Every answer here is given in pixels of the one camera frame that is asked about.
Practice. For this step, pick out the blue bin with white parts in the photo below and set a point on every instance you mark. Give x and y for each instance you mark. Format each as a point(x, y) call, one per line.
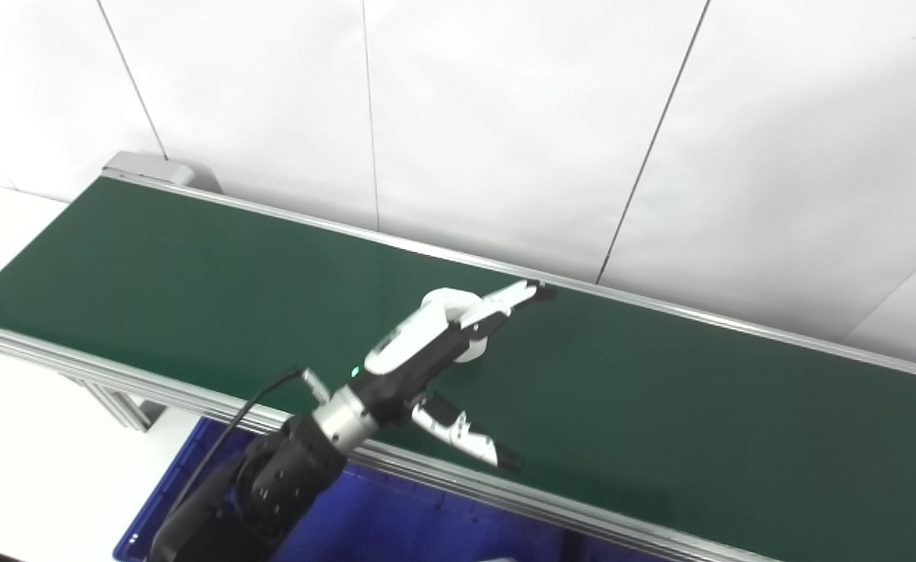
point(395, 515)

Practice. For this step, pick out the aluminium conveyor leg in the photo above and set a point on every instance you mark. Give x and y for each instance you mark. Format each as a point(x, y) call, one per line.
point(122, 406)

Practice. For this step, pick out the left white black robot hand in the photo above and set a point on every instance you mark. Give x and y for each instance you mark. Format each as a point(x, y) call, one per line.
point(411, 359)

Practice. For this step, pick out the grey conveyor motor box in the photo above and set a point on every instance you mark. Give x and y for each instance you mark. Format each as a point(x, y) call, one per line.
point(153, 169)

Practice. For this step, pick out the white round part with hole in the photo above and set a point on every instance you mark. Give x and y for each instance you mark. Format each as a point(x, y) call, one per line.
point(446, 299)

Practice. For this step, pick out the green conveyor belt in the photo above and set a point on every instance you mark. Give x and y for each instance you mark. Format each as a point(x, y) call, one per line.
point(192, 297)
point(114, 375)

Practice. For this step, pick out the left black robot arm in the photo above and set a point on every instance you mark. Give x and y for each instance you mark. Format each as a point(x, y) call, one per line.
point(270, 484)

